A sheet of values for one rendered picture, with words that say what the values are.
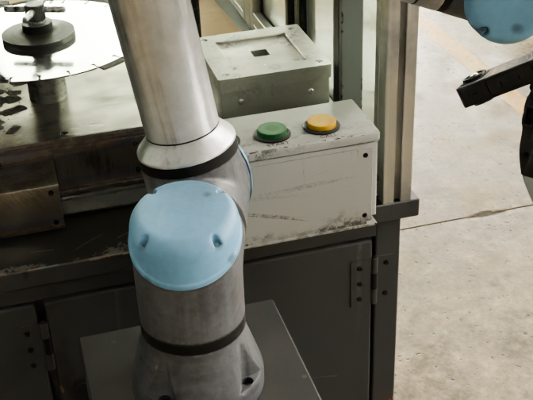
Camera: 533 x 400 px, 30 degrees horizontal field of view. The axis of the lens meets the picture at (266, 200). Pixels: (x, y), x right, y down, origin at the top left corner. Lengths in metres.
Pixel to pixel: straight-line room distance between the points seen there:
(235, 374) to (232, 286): 0.11
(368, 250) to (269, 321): 0.33
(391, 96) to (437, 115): 2.04
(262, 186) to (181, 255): 0.36
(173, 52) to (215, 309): 0.27
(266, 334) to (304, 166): 0.25
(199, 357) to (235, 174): 0.21
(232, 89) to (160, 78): 0.45
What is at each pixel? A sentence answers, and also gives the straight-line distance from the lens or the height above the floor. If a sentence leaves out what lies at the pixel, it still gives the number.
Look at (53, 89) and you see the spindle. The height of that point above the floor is 0.87.
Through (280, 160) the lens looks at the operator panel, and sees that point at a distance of 1.32.
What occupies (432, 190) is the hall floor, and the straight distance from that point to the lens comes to 2.99.
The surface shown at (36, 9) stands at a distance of 1.56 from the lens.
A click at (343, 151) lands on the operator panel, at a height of 0.87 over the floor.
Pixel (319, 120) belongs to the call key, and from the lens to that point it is 1.35.
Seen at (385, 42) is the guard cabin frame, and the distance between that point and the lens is 1.36.
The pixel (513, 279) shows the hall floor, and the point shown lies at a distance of 2.64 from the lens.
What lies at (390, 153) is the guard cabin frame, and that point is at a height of 0.83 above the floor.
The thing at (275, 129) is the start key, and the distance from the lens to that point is 1.33.
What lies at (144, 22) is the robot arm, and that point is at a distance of 1.05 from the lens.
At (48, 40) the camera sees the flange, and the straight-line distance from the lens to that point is 1.55.
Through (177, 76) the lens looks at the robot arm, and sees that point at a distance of 1.07.
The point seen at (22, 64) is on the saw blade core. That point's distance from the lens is 1.50.
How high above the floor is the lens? 1.51
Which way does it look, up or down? 31 degrees down
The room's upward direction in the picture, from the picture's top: 2 degrees counter-clockwise
